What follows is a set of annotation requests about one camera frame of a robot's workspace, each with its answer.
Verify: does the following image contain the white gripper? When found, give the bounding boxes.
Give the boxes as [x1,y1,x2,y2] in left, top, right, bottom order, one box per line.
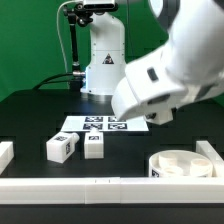
[111,49,186,125]

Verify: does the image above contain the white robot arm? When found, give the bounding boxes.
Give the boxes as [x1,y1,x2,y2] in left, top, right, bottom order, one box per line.
[83,0,224,124]

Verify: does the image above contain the white fiducial marker sheet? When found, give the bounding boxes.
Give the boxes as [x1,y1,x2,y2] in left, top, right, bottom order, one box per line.
[61,116,148,132]

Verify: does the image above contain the white U-shaped fence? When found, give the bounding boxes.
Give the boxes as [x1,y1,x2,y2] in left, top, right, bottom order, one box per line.
[0,139,224,205]

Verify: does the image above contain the white camera on mount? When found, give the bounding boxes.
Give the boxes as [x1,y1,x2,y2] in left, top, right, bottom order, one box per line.
[83,0,116,10]

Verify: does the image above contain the black cables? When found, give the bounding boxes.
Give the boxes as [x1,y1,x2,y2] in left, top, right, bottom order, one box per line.
[32,72,75,90]

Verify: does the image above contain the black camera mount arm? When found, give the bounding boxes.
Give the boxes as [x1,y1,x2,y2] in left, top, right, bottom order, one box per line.
[63,3,93,91]

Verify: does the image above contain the white cable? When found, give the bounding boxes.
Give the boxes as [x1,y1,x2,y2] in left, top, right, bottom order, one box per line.
[55,0,78,74]

